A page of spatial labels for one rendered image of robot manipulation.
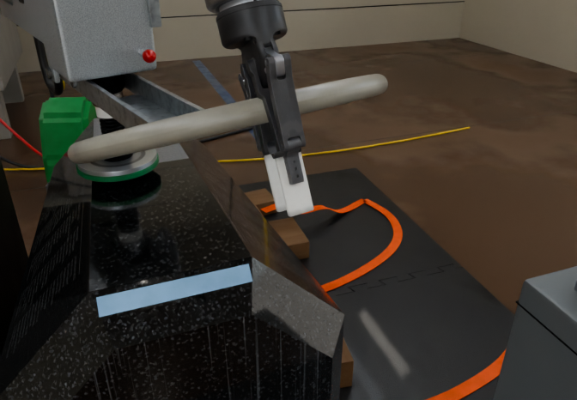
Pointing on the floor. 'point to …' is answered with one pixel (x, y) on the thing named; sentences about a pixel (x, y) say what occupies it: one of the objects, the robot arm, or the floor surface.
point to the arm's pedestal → (543, 342)
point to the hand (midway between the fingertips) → (288, 184)
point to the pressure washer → (62, 127)
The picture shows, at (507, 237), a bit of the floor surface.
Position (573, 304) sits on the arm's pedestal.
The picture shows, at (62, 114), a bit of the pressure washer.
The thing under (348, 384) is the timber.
